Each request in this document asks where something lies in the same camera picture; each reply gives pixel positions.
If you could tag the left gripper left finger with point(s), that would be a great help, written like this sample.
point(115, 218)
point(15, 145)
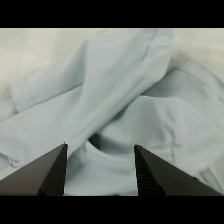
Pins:
point(46, 175)

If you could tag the light blue T-shirt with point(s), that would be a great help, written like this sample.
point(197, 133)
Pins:
point(113, 86)

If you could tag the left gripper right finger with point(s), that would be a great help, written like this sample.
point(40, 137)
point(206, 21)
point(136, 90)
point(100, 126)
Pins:
point(156, 176)

